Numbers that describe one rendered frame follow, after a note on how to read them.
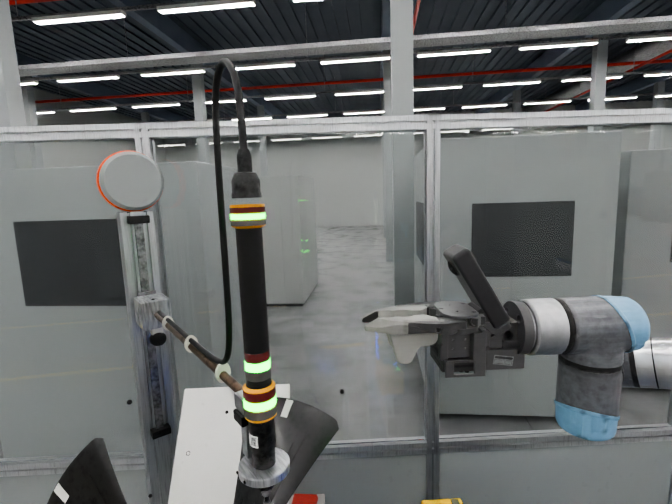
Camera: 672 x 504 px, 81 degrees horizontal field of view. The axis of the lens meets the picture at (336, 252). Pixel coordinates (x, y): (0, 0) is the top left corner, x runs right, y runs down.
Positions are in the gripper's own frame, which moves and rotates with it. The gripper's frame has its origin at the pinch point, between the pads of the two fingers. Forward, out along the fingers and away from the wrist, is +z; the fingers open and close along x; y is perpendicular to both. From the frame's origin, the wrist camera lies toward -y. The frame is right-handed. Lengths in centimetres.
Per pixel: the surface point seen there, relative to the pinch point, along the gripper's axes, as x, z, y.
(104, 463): 10, 44, 26
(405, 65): 412, -90, -155
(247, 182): -2.0, 15.1, -18.1
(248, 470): -1.9, 17.4, 19.9
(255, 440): -2.0, 16.2, 15.5
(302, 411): 16.9, 11.2, 22.6
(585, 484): 70, -81, 85
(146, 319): 45, 51, 13
